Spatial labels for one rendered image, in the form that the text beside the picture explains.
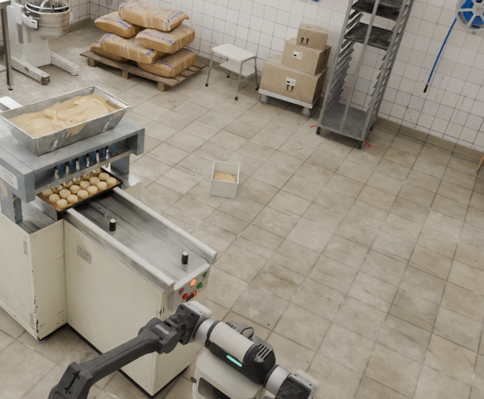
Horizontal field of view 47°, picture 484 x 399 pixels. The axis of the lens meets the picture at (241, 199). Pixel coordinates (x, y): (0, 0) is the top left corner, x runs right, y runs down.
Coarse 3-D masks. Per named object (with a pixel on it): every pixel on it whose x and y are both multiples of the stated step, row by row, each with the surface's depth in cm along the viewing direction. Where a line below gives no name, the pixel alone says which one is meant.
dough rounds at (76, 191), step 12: (72, 180) 293; (84, 180) 294; (96, 180) 292; (108, 180) 294; (48, 192) 278; (60, 192) 280; (72, 192) 284; (84, 192) 283; (96, 192) 287; (60, 204) 272; (72, 204) 276
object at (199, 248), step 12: (0, 120) 341; (108, 192) 297; (120, 192) 291; (132, 204) 287; (144, 204) 286; (144, 216) 285; (156, 216) 279; (168, 228) 276; (180, 228) 274; (180, 240) 274; (192, 240) 269; (204, 252) 265; (216, 252) 264
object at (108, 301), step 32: (64, 224) 278; (96, 224) 277; (128, 224) 280; (96, 256) 270; (160, 256) 264; (192, 256) 268; (96, 288) 282; (128, 288) 262; (160, 288) 248; (96, 320) 295; (128, 320) 274; (192, 352) 304; (160, 384) 289
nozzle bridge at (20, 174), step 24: (120, 120) 296; (0, 144) 260; (72, 144) 270; (96, 144) 273; (120, 144) 298; (0, 168) 255; (24, 168) 248; (48, 168) 253; (96, 168) 284; (120, 168) 314; (0, 192) 265; (24, 192) 250
